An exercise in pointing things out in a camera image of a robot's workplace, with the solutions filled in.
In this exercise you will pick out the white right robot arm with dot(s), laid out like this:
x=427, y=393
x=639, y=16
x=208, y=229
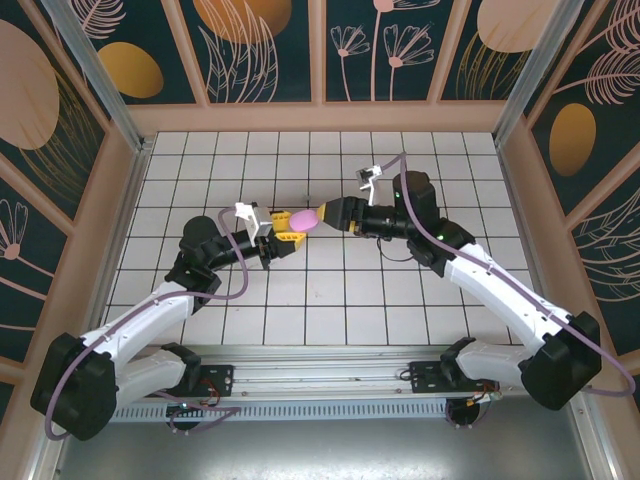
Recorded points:
x=500, y=290

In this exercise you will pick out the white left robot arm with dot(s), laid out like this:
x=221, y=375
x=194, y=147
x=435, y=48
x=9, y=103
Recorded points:
x=145, y=320

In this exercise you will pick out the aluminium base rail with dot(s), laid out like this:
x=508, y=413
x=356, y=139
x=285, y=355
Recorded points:
x=320, y=372

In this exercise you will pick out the aluminium side rail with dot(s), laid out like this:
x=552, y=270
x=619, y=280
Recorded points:
x=122, y=210
x=525, y=225

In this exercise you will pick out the earbuds charging case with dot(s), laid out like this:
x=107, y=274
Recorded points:
x=304, y=220

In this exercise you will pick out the grey metal sheet panel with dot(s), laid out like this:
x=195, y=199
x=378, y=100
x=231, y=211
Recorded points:
x=320, y=450

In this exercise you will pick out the aluminium corner post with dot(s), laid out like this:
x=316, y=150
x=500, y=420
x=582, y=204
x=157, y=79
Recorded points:
x=540, y=65
x=100, y=85

